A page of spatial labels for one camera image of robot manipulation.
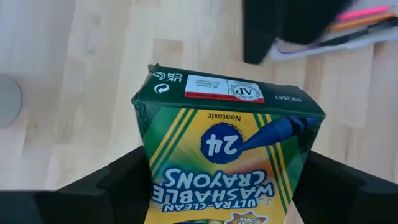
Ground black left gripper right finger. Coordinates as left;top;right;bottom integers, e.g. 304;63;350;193
291;151;398;224

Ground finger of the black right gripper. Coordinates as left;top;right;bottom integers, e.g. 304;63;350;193
242;0;280;65
276;0;352;44

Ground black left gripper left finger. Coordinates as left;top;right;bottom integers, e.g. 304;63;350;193
0;145;154;224

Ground black pen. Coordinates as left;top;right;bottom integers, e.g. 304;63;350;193
317;18;398;47

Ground orange pencil with eraser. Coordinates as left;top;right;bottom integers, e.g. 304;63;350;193
329;12;397;32

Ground pink pencil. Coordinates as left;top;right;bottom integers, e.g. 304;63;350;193
337;5;389;22

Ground yellow green crayon box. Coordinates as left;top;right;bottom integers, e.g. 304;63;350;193
131;63;326;224

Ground clear pencil case purple lid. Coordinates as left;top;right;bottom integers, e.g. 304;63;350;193
269;0;398;62

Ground white plant pot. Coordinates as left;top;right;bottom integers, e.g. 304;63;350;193
0;73;22;128

